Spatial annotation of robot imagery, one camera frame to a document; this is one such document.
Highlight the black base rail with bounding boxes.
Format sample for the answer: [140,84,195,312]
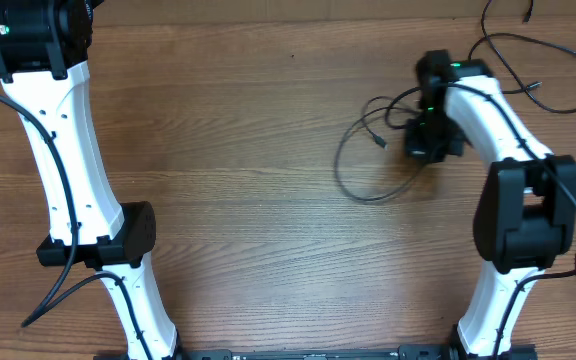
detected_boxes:
[92,343,539,360]

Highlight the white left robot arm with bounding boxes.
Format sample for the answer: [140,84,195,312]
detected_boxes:
[0,0,183,359]

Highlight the long black USB cable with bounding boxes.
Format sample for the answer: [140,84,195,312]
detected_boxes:
[467,0,576,115]

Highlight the black cable with barrel plug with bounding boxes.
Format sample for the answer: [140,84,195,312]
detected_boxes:
[500,0,543,96]

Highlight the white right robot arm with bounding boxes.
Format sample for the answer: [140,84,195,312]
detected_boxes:
[404,50,576,359]

